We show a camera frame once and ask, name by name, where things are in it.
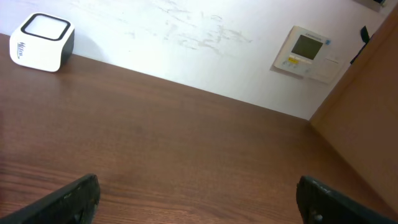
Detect wooden side panel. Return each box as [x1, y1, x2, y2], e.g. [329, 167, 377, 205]
[310, 9, 397, 212]

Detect wall thermostat control panel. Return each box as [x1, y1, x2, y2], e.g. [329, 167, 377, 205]
[273, 26, 342, 84]

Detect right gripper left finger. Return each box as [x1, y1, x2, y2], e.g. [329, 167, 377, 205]
[1, 174, 100, 224]

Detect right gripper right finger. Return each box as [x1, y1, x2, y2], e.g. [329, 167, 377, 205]
[296, 175, 397, 224]

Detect white barcode scanner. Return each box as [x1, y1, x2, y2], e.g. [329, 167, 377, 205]
[9, 12, 75, 72]

